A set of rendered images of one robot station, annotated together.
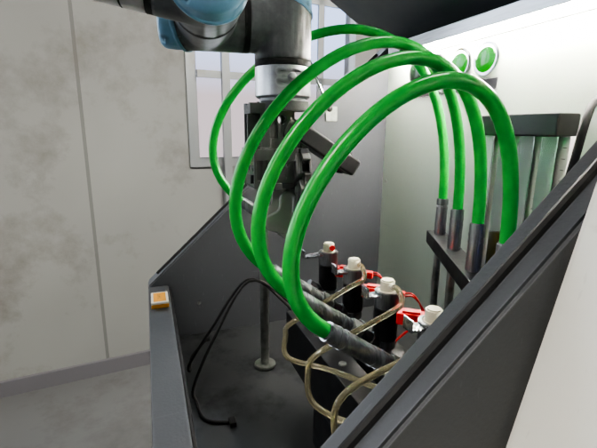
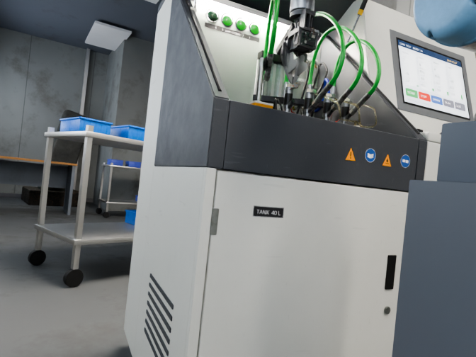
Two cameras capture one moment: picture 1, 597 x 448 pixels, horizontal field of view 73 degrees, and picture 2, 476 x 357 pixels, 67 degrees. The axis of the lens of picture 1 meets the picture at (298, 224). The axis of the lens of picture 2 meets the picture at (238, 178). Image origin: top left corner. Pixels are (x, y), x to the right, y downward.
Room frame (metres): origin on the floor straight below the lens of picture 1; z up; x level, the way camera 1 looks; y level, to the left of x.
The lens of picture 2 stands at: (0.81, 1.13, 0.76)
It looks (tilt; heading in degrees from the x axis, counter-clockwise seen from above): 1 degrees up; 266
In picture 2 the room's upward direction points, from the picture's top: 6 degrees clockwise
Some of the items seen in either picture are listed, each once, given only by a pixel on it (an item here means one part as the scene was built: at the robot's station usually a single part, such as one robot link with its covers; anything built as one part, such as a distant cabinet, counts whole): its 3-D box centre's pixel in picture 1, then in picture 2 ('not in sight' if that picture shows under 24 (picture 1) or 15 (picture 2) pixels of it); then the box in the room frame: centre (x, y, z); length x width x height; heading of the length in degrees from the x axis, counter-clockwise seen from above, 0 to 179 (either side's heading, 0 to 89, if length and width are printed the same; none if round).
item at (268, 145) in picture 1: (277, 147); (300, 33); (0.58, 0.03, 1.24); 0.09 x 0.08 x 0.12; 110
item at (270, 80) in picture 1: (283, 85); (302, 8); (0.58, 0.02, 1.32); 0.08 x 0.08 x 0.05
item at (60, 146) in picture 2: not in sight; (59, 154); (3.71, -5.94, 0.92); 1.10 x 1.08 x 1.84; 116
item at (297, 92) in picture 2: not in sight; (306, 84); (0.45, -0.38, 1.20); 0.13 x 0.03 x 0.31; 20
